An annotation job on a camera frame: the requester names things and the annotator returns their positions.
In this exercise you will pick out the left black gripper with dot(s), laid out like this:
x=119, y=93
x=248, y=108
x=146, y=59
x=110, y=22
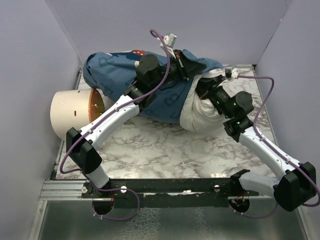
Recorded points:
x=187, y=68

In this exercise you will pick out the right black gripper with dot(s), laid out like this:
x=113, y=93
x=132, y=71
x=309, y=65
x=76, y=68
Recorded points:
x=204, y=85

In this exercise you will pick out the white pillow with red logo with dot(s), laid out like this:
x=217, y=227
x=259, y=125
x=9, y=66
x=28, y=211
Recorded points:
x=198, y=115

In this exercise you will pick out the blue lettered pillowcase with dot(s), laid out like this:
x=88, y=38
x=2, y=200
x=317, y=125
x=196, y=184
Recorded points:
x=138, y=72

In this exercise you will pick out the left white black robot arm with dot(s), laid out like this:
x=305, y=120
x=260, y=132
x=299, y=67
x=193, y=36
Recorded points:
x=82, y=145

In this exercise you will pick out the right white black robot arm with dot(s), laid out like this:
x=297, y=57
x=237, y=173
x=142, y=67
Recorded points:
x=294, y=183

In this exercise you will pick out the cream cylinder with orange lid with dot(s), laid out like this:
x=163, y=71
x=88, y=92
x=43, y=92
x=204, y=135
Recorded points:
x=74, y=108

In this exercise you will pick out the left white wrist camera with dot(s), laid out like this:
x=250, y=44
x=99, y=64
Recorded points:
x=169, y=41

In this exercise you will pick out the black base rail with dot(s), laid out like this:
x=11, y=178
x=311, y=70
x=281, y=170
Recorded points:
x=166, y=192

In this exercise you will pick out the aluminium frame rail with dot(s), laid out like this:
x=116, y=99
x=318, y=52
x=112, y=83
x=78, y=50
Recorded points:
x=61, y=190

